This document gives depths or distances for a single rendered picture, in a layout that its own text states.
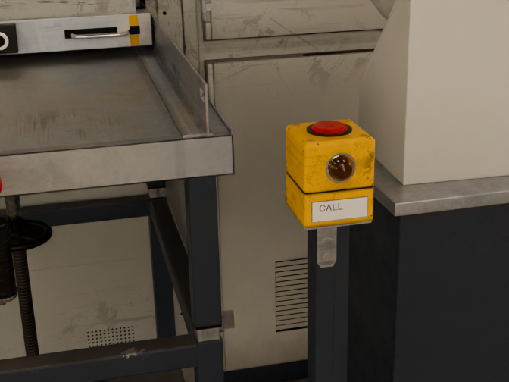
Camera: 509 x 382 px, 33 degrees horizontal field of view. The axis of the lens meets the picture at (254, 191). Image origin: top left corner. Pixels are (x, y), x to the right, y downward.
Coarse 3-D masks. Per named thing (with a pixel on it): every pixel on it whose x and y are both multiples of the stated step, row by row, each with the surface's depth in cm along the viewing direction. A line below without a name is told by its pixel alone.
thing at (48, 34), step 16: (80, 16) 155; (96, 16) 155; (112, 16) 156; (144, 16) 157; (32, 32) 154; (48, 32) 154; (64, 32) 155; (80, 32) 156; (96, 32) 156; (112, 32) 157; (144, 32) 158; (32, 48) 155; (48, 48) 155; (64, 48) 156; (80, 48) 157; (96, 48) 157
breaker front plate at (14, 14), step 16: (0, 0) 152; (16, 0) 152; (32, 0) 153; (48, 0) 154; (64, 0) 154; (80, 0) 155; (96, 0) 155; (112, 0) 156; (128, 0) 157; (0, 16) 153; (16, 16) 153; (32, 16) 154; (48, 16) 155; (64, 16) 155
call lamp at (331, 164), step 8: (344, 152) 91; (328, 160) 91; (336, 160) 91; (344, 160) 90; (352, 160) 92; (328, 168) 91; (336, 168) 90; (344, 168) 90; (352, 168) 91; (328, 176) 92; (336, 176) 91; (344, 176) 91; (352, 176) 92
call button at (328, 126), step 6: (312, 126) 95; (318, 126) 94; (324, 126) 94; (330, 126) 94; (336, 126) 94; (342, 126) 94; (318, 132) 93; (324, 132) 93; (330, 132) 93; (336, 132) 92
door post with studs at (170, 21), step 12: (156, 0) 172; (168, 0) 172; (156, 12) 172; (168, 12) 172; (168, 24) 173; (180, 24) 174; (180, 36) 175; (180, 48) 175; (180, 312) 196; (192, 372) 202
